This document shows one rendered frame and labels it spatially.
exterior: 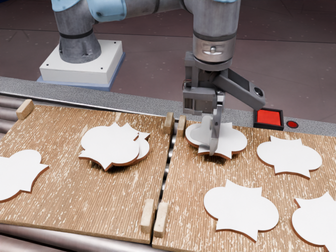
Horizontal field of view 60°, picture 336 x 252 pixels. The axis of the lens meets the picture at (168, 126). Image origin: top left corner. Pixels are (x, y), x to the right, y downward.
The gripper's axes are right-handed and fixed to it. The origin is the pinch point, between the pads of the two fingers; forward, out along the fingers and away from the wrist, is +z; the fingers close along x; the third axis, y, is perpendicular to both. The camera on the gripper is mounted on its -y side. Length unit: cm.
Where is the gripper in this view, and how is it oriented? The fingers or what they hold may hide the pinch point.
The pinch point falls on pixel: (215, 136)
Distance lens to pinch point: 67.1
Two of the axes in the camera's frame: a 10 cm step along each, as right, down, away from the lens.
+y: -9.8, -0.9, 1.5
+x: -1.7, 6.4, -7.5
